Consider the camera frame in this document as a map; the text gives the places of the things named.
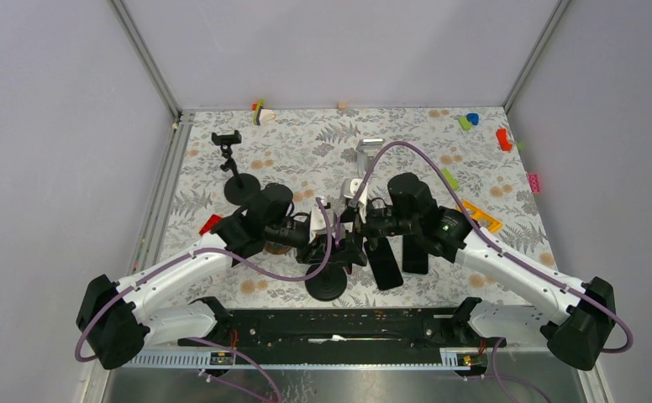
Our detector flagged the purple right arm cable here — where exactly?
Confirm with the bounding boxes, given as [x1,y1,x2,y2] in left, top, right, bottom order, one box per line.
[350,141,634,403]

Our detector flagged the lime green block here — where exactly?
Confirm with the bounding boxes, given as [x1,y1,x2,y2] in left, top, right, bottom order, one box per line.
[458,116,472,131]

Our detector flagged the black round-base phone stand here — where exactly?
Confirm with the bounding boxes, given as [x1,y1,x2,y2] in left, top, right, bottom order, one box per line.
[211,130,260,206]

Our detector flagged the yellow triangular plastic frame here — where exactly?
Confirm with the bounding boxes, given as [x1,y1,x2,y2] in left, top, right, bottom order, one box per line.
[462,200,503,233]

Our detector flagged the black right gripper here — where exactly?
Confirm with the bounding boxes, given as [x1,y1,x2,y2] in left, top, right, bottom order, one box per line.
[331,197,419,266]

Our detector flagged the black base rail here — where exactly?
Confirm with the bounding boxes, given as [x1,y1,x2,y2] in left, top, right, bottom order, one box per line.
[178,307,498,366]

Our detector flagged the black phone stand with phone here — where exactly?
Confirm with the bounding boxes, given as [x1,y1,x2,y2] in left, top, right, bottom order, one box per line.
[305,237,367,301]

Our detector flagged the black smartphone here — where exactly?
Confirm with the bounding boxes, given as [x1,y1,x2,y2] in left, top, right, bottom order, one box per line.
[364,238,404,291]

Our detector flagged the stacked coloured blocks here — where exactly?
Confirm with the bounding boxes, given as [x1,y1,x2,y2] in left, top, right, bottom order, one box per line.
[252,99,276,126]

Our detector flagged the pink lego brick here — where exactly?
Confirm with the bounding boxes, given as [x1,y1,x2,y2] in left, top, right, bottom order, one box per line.
[527,173,542,194]

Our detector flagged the blue heart block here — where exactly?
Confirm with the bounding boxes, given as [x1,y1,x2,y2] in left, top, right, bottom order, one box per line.
[465,113,480,126]

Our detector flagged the silver metal phone stand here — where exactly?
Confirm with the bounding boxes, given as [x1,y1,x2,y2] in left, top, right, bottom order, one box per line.
[355,138,385,176]

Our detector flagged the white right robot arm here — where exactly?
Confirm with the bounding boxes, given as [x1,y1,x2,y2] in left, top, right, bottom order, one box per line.
[342,172,617,371]

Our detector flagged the grey stand on wooden base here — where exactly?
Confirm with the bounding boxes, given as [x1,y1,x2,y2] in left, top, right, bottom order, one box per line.
[264,242,292,255]

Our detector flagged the blue-edged smartphone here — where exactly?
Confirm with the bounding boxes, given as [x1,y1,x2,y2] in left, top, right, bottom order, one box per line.
[402,236,429,275]

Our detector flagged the red toy car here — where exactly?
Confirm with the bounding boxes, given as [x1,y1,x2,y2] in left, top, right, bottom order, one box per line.
[198,214,222,236]

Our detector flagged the green toy block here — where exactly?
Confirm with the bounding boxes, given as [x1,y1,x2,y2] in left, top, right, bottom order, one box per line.
[441,168,460,191]

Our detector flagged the floral patterned mat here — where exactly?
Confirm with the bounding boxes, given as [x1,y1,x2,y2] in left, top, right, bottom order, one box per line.
[159,107,558,308]

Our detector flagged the red curved block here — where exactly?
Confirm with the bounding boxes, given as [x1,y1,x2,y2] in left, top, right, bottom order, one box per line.
[496,128,513,152]

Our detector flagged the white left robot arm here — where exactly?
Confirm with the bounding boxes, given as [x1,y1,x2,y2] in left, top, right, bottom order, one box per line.
[74,184,338,369]

